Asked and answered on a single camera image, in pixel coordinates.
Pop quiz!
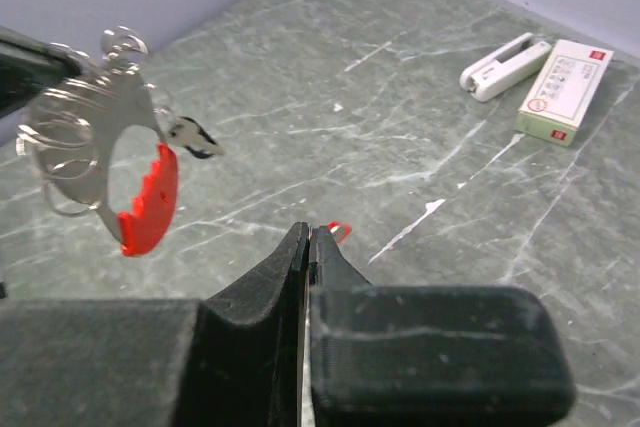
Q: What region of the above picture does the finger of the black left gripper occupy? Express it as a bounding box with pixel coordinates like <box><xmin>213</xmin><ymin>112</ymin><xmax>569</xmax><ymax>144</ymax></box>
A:
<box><xmin>0</xmin><ymin>27</ymin><xmax>82</xmax><ymax>115</ymax></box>

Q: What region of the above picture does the white green staple box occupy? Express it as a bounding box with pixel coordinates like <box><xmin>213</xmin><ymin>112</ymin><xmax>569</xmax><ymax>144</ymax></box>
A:
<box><xmin>515</xmin><ymin>39</ymin><xmax>614</xmax><ymax>147</ymax></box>

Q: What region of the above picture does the white stapler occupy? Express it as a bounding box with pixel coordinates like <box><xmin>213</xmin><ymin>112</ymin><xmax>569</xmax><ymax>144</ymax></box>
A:
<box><xmin>459</xmin><ymin>32</ymin><xmax>552</xmax><ymax>103</ymax></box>

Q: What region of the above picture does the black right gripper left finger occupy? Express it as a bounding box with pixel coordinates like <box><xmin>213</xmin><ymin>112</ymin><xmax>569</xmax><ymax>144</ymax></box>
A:
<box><xmin>1</xmin><ymin>222</ymin><xmax>309</xmax><ymax>426</ymax></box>

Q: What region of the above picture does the red handled metal key holder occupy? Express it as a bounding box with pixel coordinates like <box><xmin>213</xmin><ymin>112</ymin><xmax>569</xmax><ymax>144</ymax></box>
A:
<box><xmin>15</xmin><ymin>26</ymin><xmax>179</xmax><ymax>257</ymax></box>

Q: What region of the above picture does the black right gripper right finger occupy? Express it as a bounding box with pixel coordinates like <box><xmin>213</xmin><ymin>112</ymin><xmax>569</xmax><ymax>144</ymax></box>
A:
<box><xmin>309</xmin><ymin>227</ymin><xmax>576</xmax><ymax>426</ymax></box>

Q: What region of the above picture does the red usb stick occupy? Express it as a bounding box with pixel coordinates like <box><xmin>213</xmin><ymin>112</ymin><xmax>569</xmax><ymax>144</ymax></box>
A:
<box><xmin>328</xmin><ymin>221</ymin><xmax>352</xmax><ymax>244</ymax></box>

